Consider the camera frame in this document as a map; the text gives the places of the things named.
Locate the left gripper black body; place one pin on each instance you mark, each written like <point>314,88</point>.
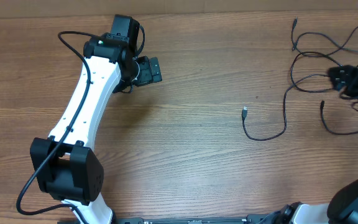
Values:
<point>145,74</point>

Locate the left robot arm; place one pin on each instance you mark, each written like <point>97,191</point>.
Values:
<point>65,165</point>

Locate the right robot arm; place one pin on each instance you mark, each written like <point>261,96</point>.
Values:
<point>343,207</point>

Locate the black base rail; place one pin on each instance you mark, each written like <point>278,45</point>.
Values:
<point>249,219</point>

